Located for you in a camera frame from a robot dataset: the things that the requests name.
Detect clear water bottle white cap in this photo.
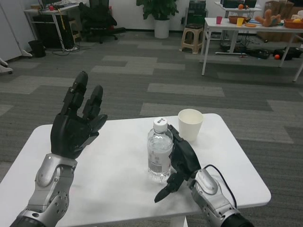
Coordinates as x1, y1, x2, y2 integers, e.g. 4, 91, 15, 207
147, 117, 174, 183

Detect yellow hanging strap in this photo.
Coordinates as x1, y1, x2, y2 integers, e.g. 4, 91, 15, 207
59, 8, 66, 30

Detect brown woven basket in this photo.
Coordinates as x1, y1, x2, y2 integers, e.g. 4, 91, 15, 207
228, 15, 247, 24

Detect white table with black boxes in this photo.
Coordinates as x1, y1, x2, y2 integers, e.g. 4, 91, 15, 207
214, 1, 263, 18

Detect black trash bin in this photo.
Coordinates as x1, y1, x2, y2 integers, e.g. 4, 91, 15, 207
27, 40, 46, 58

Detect large black box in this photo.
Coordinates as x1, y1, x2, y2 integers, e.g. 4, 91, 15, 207
220, 0, 244, 9

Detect beige plastic stool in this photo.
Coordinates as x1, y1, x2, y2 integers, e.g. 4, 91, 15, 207
179, 23, 205, 54

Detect white paper cup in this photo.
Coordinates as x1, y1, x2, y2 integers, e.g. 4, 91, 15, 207
178, 108, 204, 142

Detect white desk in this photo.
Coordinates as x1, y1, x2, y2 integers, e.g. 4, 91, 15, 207
23, 3, 80, 50

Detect orange basket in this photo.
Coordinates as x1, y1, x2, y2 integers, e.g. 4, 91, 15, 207
283, 18, 303, 29

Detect orange plush toy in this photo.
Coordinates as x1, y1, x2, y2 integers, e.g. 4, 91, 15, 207
255, 9, 282, 27

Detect black bag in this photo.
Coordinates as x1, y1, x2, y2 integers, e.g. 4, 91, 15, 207
273, 47, 303, 61

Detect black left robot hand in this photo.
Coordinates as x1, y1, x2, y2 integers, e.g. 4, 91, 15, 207
50, 70, 108, 159

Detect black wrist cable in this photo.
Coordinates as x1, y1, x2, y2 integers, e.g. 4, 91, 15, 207
203, 165, 238, 209

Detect black cabinet under desk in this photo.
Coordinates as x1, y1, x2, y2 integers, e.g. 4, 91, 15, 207
32, 14, 74, 49

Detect green plant in white pot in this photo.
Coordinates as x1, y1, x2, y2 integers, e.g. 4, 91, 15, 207
136, 0, 180, 39

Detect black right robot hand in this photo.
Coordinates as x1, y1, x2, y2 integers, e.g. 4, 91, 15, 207
154, 124, 202, 203

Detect cardboard boxes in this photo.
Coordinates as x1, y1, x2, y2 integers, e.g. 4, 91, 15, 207
264, 0, 303, 21

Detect large white table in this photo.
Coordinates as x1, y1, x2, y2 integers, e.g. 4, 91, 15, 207
200, 17, 303, 82

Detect black office chair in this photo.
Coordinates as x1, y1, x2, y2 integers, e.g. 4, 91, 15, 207
79, 0, 126, 44

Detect white partition board on casters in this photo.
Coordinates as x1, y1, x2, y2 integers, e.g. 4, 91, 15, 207
0, 0, 36, 75

